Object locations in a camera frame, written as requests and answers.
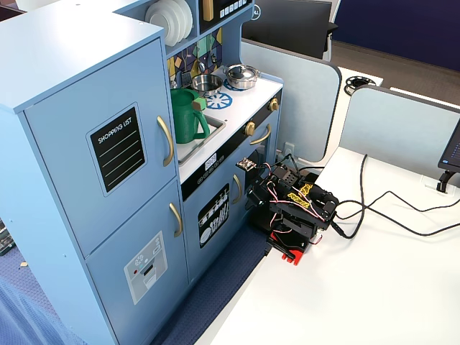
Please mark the grey toy sink basin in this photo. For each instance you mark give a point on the grey toy sink basin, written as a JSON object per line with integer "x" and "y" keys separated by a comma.
{"x": 212, "y": 124}

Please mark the black filament spool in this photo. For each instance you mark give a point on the black filament spool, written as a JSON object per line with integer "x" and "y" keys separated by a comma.
{"x": 359, "y": 84}

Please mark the hanging toy ladle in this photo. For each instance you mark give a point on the hanging toy ladle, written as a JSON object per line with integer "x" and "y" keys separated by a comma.
{"x": 200, "y": 64}

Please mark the tan and green toy block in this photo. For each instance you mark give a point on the tan and green toy block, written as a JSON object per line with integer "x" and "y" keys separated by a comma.
{"x": 198, "y": 104}

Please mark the hanging toy spatula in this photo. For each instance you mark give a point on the hanging toy spatula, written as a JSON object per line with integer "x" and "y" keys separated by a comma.
{"x": 186, "y": 76}

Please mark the blue door with shopping list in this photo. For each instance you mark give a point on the blue door with shopping list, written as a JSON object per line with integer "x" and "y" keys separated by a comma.
{"x": 72, "y": 108}

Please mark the light blue mesh fabric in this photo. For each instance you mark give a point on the light blue mesh fabric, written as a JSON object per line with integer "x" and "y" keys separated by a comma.
{"x": 32, "y": 316}

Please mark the white toy plate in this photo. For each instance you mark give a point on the white toy plate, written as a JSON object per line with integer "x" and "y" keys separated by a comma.
{"x": 187, "y": 25}
{"x": 156, "y": 14}
{"x": 176, "y": 21}

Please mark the black monitor stand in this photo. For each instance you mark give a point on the black monitor stand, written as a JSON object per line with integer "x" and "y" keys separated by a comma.
{"x": 445, "y": 179}

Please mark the blue oven door with window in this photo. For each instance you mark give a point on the blue oven door with window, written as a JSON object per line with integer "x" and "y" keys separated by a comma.
{"x": 260, "y": 151}

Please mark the red table clamp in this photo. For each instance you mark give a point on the red table clamp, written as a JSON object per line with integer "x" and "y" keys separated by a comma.
{"x": 292, "y": 253}

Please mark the green plastic pitcher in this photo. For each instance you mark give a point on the green plastic pitcher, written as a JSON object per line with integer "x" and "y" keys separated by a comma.
{"x": 185, "y": 118}

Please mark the blue door with dishes print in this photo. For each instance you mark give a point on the blue door with dishes print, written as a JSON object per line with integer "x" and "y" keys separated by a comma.
{"x": 212, "y": 237}

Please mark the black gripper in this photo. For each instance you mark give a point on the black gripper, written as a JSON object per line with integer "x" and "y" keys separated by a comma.
{"x": 256, "y": 195}

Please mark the navy textured mat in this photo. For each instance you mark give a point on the navy textured mat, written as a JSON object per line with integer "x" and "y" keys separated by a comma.
{"x": 215, "y": 294}

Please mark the black monitor back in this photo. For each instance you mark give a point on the black monitor back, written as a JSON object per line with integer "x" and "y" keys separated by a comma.
{"x": 284, "y": 25}

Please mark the open steel toy pot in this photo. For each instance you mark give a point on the open steel toy pot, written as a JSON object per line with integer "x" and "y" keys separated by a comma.
{"x": 206, "y": 83}

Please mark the grey right cabinet door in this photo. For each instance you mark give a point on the grey right cabinet door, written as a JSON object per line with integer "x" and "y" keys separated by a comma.
{"x": 54, "y": 64}

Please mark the small wrist camera board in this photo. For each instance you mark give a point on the small wrist camera board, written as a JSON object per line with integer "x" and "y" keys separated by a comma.
{"x": 246, "y": 164}

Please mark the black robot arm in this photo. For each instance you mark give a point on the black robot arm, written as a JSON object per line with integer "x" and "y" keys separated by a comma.
{"x": 305, "y": 208}

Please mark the steel toy pot with lid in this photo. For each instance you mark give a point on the steel toy pot with lid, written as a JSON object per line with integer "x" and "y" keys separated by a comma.
{"x": 241, "y": 76}

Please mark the large grey desk divider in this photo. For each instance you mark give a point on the large grey desk divider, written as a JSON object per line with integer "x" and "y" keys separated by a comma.
{"x": 302, "y": 93}

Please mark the black toy microwave door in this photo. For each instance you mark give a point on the black toy microwave door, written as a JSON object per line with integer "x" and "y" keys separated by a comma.
{"x": 226, "y": 16}

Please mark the black monitor with lit screen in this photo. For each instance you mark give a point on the black monitor with lit screen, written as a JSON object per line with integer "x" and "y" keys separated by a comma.
{"x": 452, "y": 147}

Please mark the white wall socket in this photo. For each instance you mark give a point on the white wall socket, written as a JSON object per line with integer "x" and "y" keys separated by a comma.
{"x": 288, "y": 147}

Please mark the gold stove knob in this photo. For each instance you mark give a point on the gold stove knob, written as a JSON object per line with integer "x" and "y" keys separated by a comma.
{"x": 274, "y": 104}
{"x": 249, "y": 128}

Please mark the blue door with ice dispenser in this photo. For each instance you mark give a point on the blue door with ice dispenser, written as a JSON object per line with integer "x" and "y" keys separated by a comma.
{"x": 118, "y": 273}

